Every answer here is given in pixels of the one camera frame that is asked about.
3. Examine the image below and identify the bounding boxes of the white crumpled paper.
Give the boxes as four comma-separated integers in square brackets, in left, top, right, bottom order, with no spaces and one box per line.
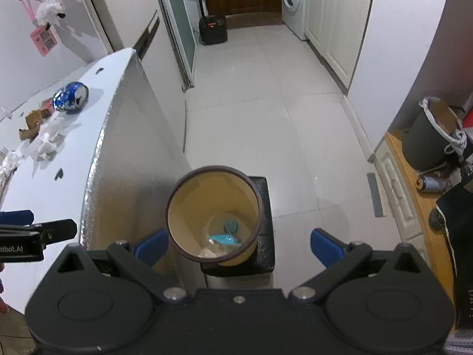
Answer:
[200,246,230,259]

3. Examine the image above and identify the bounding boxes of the person's left hand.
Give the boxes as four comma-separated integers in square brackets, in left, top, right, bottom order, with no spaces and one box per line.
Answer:
[0,264,10,315]

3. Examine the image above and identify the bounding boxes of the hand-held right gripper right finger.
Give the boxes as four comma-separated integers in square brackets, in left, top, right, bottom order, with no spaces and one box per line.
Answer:
[289,228,426,303]

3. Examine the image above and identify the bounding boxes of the black stool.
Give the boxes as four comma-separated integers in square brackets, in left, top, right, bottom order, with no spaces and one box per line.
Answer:
[200,175,276,289]

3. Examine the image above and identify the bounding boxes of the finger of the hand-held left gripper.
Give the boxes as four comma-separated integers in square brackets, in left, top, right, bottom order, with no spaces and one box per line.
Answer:
[35,219,78,245]
[0,210,35,227]

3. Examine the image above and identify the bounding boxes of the blue packet in bin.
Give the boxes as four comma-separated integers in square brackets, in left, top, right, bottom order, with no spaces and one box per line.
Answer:
[208,232,241,248]

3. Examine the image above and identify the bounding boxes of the white cabinets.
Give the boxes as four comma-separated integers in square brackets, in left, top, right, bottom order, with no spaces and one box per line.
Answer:
[305,0,378,91]

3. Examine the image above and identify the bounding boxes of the yellow bin with brown rim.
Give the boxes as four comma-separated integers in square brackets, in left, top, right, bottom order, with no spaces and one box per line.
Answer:
[165,166,263,267]

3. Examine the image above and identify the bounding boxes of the clear plastic wrapper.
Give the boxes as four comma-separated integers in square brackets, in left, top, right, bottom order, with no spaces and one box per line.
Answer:
[29,116,69,161]

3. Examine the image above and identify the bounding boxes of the white refrigerator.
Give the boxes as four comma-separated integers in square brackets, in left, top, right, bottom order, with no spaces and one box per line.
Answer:
[0,0,187,154]

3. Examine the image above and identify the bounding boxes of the crushed blue drink can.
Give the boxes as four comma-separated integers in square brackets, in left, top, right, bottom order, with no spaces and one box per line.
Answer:
[53,81,89,112]

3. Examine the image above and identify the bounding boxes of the brown cardboard in grey bin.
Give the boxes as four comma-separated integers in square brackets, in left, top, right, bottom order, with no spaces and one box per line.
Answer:
[430,101,461,134]

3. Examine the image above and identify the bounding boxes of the black heater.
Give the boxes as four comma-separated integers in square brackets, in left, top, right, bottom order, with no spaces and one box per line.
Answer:
[199,15,228,45]

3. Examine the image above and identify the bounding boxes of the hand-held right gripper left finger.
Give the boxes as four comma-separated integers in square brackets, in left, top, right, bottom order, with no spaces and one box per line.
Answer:
[55,228,188,303]

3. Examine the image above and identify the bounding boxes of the glass sliding door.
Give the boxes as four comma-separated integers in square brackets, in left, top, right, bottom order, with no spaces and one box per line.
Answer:
[150,0,198,89]

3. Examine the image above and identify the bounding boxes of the pink card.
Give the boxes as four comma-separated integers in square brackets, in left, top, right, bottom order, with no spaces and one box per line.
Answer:
[30,26,59,57]

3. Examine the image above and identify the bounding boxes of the grey bin with white bag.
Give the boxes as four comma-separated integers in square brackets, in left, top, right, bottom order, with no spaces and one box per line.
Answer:
[402,97,467,172]

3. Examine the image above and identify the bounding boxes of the white washing machine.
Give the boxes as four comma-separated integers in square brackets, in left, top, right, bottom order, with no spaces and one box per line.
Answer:
[281,0,309,41]

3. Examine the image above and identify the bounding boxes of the wooden cabinet with white drawers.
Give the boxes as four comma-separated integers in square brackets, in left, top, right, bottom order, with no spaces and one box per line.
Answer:
[370,129,459,289]

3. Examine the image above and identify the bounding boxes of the silver spray can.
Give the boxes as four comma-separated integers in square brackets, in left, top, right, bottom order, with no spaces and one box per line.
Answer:
[417,175,449,193]

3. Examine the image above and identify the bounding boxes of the white plush toy magnet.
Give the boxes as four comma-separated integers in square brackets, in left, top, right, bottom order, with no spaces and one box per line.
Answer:
[36,0,67,28]

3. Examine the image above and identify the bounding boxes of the crumpled white tissue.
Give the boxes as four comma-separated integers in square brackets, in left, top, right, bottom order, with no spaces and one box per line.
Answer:
[0,151,25,182]

